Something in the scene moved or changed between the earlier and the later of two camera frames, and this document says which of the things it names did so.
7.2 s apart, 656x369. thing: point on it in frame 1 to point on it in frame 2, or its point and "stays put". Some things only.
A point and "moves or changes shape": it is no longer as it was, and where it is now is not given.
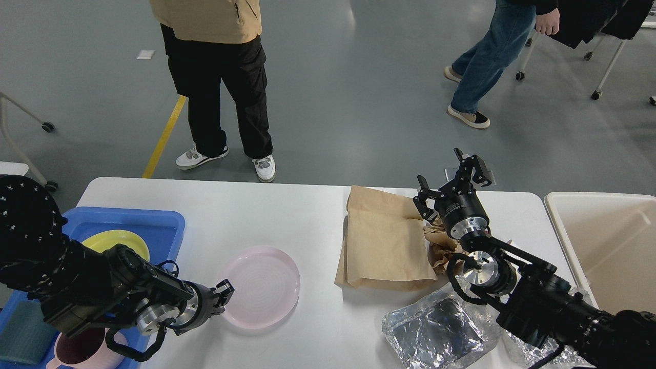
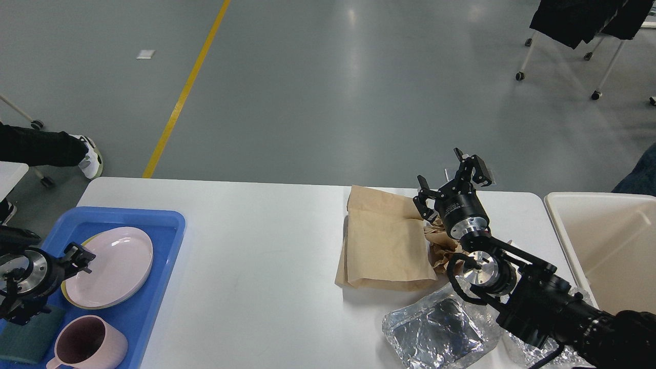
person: [478, 66] to [642, 179]
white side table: [13, 168] stays put
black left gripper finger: [225, 290] to [79, 257]
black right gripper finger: [481, 177] stays put
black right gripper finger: [420, 201] stays put
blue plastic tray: [163, 231] stays put
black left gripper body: [197, 310] to [28, 275]
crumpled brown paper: [442, 247] stays put
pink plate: [266, 282] moves or changes shape
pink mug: [87, 350] stays put
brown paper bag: [385, 246] stays put
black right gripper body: [462, 216] stays put
